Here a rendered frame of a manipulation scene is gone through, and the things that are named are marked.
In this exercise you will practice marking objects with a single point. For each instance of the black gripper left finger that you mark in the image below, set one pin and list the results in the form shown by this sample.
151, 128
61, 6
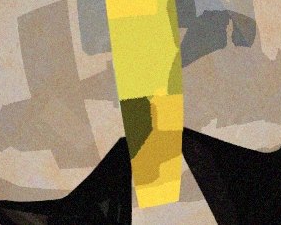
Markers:
102, 198

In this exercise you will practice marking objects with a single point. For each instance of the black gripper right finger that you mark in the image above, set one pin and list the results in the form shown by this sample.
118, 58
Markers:
238, 183

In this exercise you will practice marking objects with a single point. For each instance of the yellow bar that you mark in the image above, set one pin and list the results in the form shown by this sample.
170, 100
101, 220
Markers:
147, 60

